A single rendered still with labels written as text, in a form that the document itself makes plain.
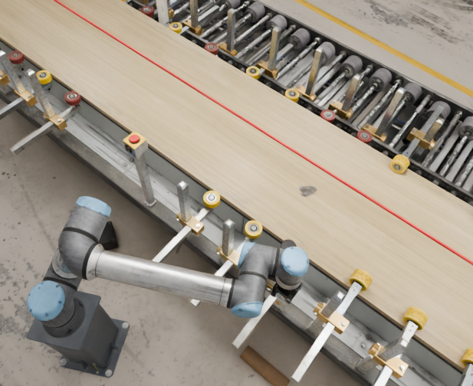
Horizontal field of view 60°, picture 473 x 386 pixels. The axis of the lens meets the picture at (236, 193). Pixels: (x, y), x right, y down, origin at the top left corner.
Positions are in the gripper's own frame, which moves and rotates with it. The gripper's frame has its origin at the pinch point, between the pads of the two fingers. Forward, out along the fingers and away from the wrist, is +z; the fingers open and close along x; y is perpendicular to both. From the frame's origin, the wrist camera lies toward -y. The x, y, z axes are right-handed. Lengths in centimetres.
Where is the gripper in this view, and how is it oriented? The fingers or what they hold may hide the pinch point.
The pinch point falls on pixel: (276, 292)
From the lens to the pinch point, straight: 164.9
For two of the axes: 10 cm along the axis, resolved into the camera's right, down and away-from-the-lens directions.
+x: 6.3, -6.5, 4.4
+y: 7.8, 5.5, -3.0
